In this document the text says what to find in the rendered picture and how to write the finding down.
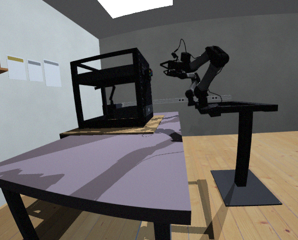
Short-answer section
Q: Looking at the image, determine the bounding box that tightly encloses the flat wooden board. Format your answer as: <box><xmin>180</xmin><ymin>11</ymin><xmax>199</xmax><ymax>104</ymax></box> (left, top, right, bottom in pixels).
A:
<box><xmin>60</xmin><ymin>115</ymin><xmax>164</xmax><ymax>135</ymax></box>

